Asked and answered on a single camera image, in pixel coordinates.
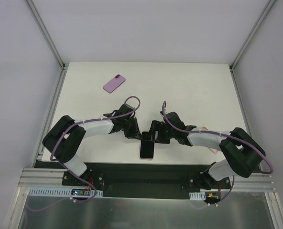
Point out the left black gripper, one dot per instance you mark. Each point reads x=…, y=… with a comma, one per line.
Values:
x=133, y=129

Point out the purple smartphone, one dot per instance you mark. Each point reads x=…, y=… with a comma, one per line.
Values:
x=114, y=83

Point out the right aluminium frame post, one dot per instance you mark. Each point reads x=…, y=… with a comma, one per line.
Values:
x=252, y=34

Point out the aluminium frame post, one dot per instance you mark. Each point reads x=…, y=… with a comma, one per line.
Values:
x=45, y=33
x=252, y=34

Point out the phone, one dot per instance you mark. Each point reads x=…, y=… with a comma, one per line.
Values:
x=147, y=150

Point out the front aluminium rail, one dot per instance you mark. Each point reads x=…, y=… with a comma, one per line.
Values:
x=41, y=177

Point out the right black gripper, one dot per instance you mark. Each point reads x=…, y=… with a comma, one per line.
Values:
x=160, y=131

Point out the left aluminium frame post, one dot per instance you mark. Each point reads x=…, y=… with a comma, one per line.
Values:
x=45, y=33

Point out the right white cable duct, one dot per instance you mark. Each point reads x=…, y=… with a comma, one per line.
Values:
x=197, y=196

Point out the white cable duct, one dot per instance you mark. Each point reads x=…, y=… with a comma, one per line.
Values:
x=197, y=196
x=63, y=192

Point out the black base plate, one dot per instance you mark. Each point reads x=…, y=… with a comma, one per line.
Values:
x=139, y=180

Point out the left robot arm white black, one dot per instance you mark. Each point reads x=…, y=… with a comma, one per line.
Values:
x=64, y=139

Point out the left white cable duct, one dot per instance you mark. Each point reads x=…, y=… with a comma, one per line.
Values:
x=63, y=192

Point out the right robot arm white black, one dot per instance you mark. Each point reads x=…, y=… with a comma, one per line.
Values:
x=242, y=154

